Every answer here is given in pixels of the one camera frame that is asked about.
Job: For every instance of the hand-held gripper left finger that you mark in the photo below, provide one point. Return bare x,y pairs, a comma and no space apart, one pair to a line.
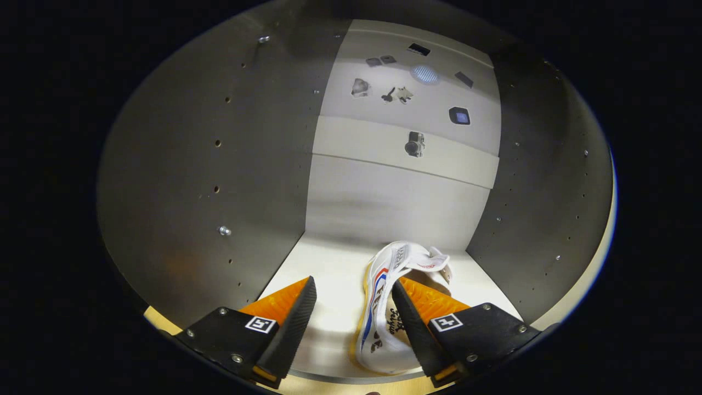
288,329

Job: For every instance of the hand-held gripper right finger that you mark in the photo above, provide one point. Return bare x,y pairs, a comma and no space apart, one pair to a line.
419,329

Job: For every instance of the white canvas shoe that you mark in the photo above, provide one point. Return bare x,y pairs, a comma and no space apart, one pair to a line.
384,351

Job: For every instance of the dark grey shoe cabinet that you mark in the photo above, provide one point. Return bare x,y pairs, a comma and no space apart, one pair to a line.
192,164

